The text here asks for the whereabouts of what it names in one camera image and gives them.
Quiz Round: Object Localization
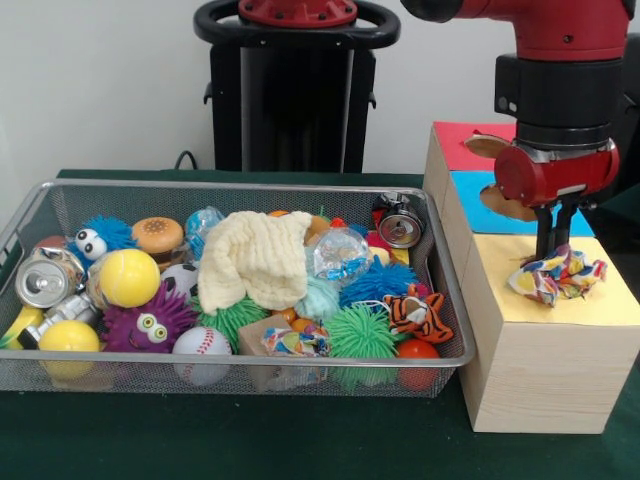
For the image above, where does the yellow tennis ball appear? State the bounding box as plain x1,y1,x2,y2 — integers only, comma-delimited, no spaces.
98,248,162,308

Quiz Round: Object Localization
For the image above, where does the plain yellow ball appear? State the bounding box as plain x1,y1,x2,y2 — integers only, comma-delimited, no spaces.
38,320,101,379

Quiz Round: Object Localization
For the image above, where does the white baseball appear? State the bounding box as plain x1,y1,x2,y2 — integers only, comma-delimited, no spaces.
172,326,233,386

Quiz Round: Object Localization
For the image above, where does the purple spiky monster toy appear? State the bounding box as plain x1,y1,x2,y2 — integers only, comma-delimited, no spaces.
102,282,199,354

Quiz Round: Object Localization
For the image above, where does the wooden box with three holes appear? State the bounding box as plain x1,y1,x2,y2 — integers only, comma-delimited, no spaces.
422,121,640,434

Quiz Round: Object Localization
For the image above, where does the wire mesh bin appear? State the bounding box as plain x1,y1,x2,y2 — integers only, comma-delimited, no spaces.
0,178,476,399

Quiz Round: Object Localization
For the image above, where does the black cable loop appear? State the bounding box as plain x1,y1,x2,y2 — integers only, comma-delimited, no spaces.
173,149,201,171

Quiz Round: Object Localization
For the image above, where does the colourful wrapper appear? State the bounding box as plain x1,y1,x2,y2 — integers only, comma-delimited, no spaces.
263,324,331,358
507,244,609,309

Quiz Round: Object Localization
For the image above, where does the crushed silver drink can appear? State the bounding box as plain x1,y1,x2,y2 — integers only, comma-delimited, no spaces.
14,248,87,309

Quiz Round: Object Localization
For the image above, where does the green spiky rubber ball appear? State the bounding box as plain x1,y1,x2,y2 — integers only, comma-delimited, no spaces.
324,304,399,359

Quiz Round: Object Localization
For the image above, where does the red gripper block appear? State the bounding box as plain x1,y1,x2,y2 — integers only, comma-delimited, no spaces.
493,139,621,261

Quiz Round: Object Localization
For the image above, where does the green cloth on side table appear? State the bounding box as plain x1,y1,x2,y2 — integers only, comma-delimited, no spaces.
594,187,640,241

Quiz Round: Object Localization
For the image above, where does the tiger plush toy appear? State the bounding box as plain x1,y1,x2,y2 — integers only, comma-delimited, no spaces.
382,291,455,345

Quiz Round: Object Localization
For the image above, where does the cream waffle cloth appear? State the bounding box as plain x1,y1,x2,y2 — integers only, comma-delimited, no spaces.
198,210,314,315

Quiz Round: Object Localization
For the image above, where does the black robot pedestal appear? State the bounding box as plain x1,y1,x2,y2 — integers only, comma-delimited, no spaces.
193,0,401,174

